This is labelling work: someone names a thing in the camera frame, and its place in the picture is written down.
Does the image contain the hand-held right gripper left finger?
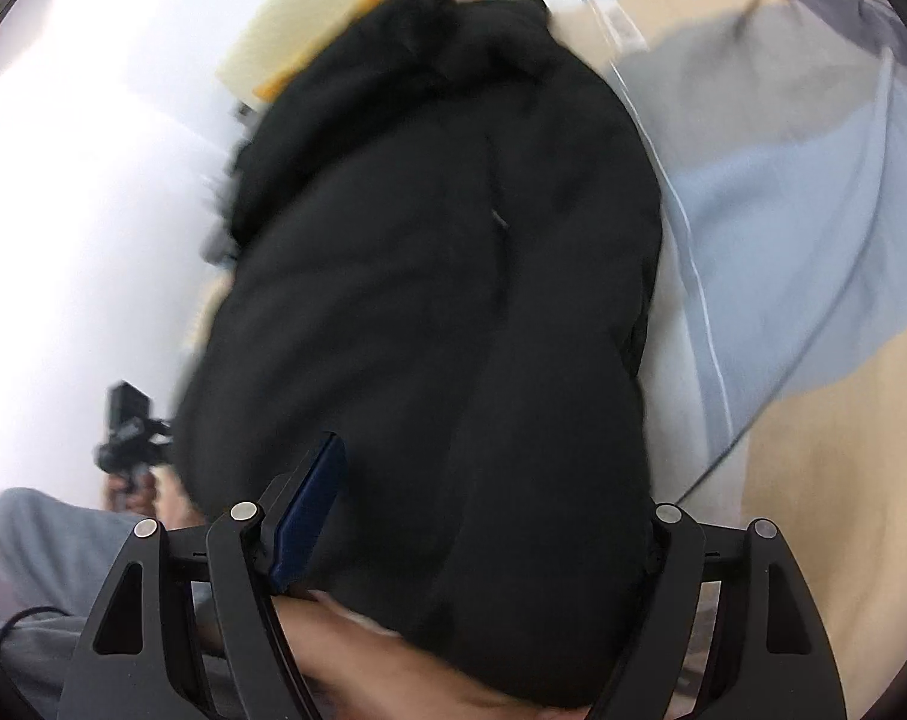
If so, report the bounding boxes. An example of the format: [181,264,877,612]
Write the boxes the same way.
[58,431,348,720]

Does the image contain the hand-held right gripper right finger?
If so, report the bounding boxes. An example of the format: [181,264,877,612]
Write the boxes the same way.
[588,502,848,720]

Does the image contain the black puffer jacket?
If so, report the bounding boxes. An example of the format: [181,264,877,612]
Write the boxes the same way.
[172,0,665,710]

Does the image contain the person's left hand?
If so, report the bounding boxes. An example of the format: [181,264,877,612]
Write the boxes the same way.
[104,469,162,517]

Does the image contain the person's grey sweatpants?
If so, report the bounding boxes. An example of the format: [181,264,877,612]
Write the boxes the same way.
[0,487,222,698]

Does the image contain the pastel checkered quilt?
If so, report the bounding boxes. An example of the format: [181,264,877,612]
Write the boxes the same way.
[453,0,907,720]

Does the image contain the cream quilted headboard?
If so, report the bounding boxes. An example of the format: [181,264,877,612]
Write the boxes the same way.
[217,0,440,102]

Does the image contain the black cable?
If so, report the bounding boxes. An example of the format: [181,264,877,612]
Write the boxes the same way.
[0,606,76,650]

